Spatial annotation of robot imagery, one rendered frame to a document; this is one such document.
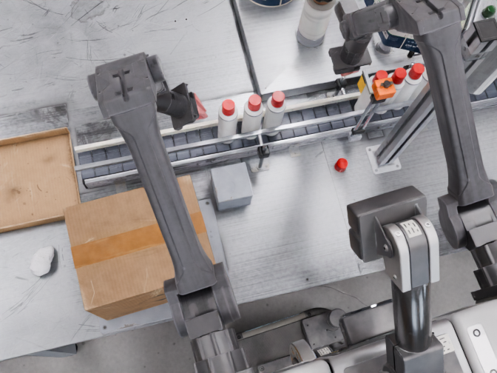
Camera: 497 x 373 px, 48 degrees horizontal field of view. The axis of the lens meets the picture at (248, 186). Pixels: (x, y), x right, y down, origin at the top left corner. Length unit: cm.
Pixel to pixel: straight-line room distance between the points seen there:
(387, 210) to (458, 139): 32
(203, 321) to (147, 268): 40
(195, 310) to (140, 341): 149
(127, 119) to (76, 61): 105
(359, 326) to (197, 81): 106
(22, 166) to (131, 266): 57
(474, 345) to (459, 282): 170
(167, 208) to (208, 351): 23
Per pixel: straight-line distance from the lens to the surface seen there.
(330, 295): 243
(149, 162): 80
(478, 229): 102
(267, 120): 154
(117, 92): 79
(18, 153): 173
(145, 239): 129
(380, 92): 138
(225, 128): 150
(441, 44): 93
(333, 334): 213
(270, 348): 214
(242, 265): 156
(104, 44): 184
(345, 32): 136
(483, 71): 127
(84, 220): 132
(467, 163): 100
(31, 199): 168
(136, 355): 239
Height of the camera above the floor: 237
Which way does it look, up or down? 72 degrees down
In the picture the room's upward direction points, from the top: 11 degrees clockwise
